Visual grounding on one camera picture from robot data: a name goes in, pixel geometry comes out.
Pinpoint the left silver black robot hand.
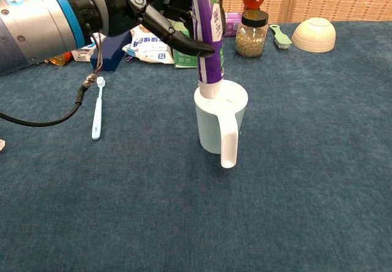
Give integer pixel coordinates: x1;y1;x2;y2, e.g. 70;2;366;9
59;0;227;59

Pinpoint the purple white toothpaste tube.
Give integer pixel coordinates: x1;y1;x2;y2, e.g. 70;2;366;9
191;0;226;100

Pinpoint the light blue toothbrush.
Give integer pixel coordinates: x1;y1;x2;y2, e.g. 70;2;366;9
91;76;107;141

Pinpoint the white printed food bag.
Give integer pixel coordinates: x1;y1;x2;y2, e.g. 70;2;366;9
121;23;175;65

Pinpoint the navy blue box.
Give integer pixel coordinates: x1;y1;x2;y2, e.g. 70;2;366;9
91;31;132;72

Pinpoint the white blue milk carton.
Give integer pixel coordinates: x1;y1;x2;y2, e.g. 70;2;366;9
70;42;96;63

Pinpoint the green tea box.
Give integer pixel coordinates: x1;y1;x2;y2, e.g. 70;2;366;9
170;19;198;70

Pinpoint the orange metal can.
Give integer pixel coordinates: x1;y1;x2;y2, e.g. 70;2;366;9
47;52;74;67

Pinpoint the small purple box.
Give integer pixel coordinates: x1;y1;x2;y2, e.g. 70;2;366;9
222;11;243;37

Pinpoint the glass jar black lid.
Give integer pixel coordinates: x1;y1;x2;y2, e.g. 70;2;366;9
235;9;270;58

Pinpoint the green scrubbing brush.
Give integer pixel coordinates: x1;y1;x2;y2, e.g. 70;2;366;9
268;24;293;50

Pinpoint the beige bowl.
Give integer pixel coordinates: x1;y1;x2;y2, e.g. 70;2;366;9
290;17;337;54

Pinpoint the blue table cloth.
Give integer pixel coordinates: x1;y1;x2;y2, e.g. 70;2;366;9
0;20;392;272

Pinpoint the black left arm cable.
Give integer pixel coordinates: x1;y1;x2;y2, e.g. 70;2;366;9
0;32;107;128

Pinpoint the light blue plastic mug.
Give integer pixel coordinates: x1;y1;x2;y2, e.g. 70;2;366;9
194;80;249;169

